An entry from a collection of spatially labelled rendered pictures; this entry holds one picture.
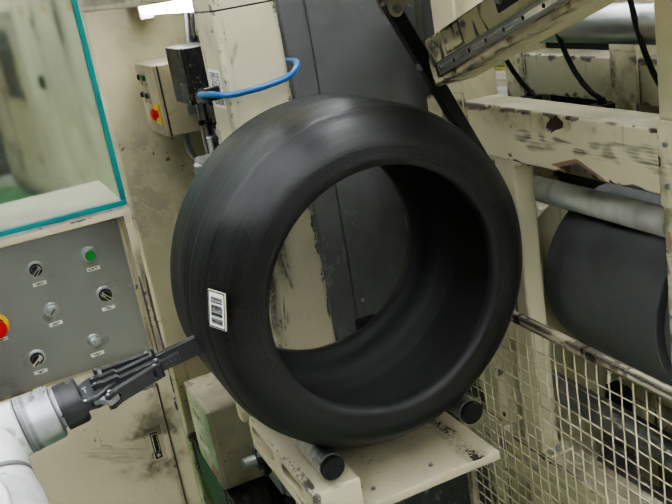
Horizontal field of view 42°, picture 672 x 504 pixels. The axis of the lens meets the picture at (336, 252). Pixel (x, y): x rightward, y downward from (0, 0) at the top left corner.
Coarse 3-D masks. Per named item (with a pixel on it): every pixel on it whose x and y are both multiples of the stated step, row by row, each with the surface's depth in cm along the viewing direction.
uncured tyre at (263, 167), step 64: (256, 128) 146; (320, 128) 136; (384, 128) 138; (448, 128) 145; (192, 192) 149; (256, 192) 133; (320, 192) 134; (448, 192) 173; (192, 256) 140; (256, 256) 133; (448, 256) 178; (512, 256) 153; (192, 320) 143; (256, 320) 135; (384, 320) 179; (448, 320) 174; (256, 384) 139; (320, 384) 174; (384, 384) 173; (448, 384) 153
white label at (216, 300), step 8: (208, 296) 135; (216, 296) 134; (224, 296) 132; (208, 304) 136; (216, 304) 134; (224, 304) 133; (216, 312) 134; (224, 312) 133; (216, 320) 135; (224, 320) 133; (224, 328) 134
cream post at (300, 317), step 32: (192, 0) 170; (224, 0) 162; (256, 0) 164; (224, 32) 163; (256, 32) 166; (224, 64) 165; (256, 64) 167; (256, 96) 168; (288, 96) 171; (224, 128) 175; (288, 256) 179; (320, 256) 182; (288, 288) 180; (320, 288) 183; (288, 320) 182; (320, 320) 185
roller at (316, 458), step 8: (296, 440) 159; (304, 448) 156; (312, 448) 154; (320, 448) 153; (328, 448) 153; (312, 456) 153; (320, 456) 151; (328, 456) 150; (336, 456) 150; (312, 464) 154; (320, 464) 150; (328, 464) 150; (336, 464) 150; (344, 464) 151; (320, 472) 150; (328, 472) 150; (336, 472) 151
